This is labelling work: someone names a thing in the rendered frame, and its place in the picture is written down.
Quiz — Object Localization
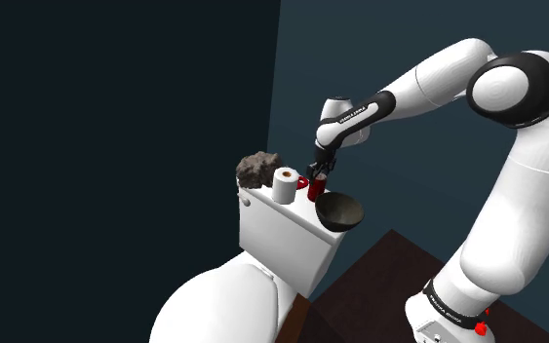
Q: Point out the grey brown rock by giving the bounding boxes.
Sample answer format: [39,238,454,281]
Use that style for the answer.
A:
[235,151,285,190]

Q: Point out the dark bowl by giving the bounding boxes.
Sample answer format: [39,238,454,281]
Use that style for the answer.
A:
[314,191,366,234]

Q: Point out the red cylinder can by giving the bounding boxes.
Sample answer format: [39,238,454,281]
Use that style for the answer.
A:
[306,172,328,203]

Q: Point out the white toilet paper roll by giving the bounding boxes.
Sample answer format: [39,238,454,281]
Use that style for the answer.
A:
[271,166,301,206]

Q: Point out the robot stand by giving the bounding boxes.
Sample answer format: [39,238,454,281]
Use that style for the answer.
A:
[273,228,549,343]

